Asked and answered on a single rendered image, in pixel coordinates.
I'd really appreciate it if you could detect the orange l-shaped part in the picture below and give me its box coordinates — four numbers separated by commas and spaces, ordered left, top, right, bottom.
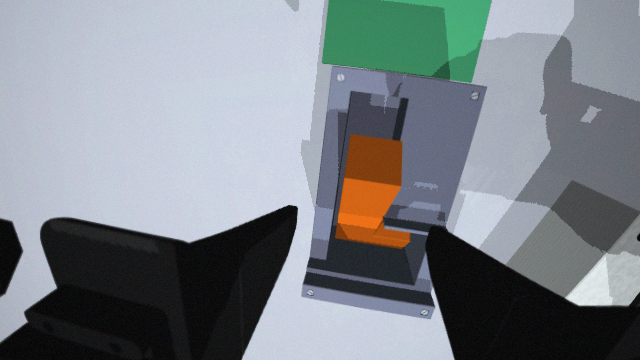
335, 134, 411, 249

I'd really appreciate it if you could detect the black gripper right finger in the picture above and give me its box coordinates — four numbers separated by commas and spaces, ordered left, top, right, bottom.
425, 226, 640, 360

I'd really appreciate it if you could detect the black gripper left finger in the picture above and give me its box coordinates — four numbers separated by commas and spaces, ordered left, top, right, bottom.
40, 205, 298, 360

